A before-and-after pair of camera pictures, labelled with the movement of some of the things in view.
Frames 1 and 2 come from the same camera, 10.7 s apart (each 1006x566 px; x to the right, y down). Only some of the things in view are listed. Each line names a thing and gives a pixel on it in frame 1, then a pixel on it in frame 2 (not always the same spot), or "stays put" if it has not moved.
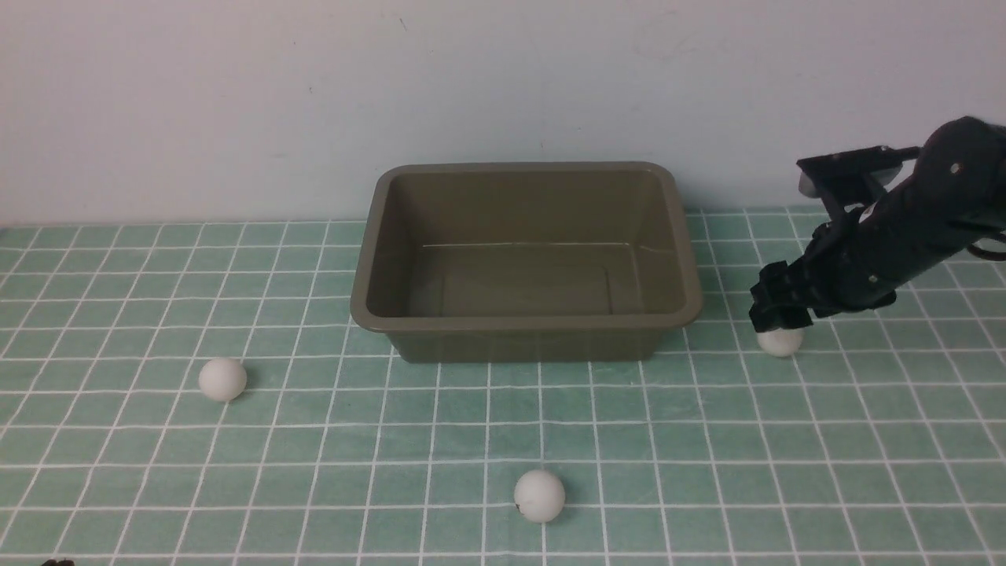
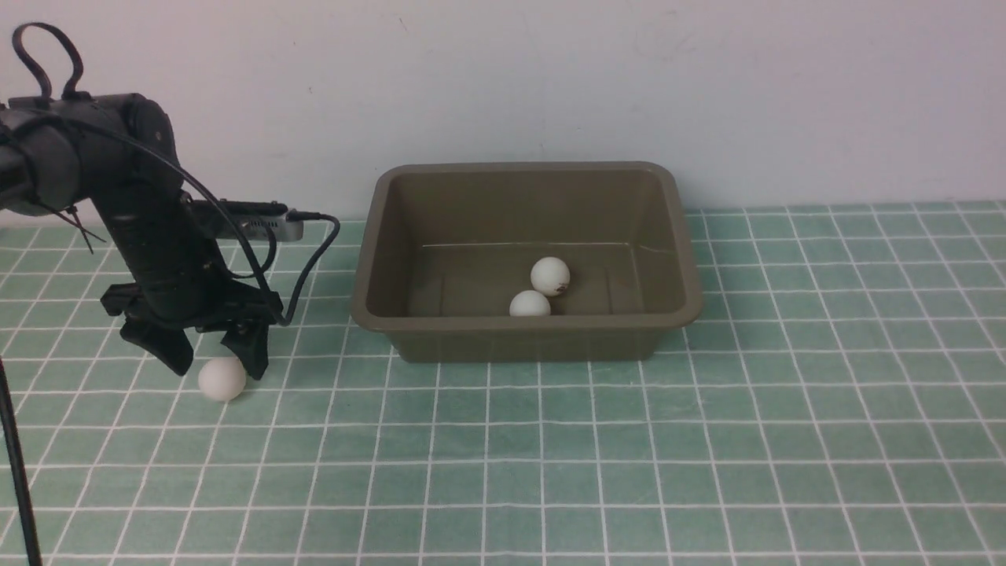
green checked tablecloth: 202,395 stays put
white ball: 782,342 -> 529,303
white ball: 539,495 -> 550,276
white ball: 222,380 stays put
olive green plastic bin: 525,262 stays put
